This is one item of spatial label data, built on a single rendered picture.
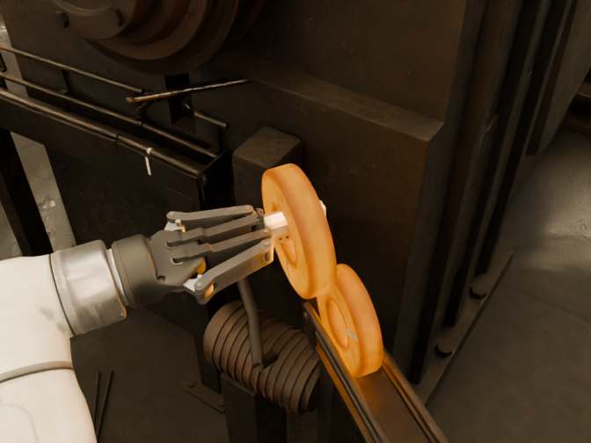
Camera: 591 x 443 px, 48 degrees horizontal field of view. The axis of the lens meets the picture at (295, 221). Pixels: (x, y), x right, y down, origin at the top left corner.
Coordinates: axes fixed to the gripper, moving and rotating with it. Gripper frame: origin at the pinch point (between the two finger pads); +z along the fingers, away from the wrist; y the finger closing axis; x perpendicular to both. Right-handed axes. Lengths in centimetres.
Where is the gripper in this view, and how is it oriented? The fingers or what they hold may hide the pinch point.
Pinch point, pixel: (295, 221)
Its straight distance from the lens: 75.7
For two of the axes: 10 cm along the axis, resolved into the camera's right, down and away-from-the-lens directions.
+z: 9.3, -2.9, 2.4
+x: -0.4, -7.1, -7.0
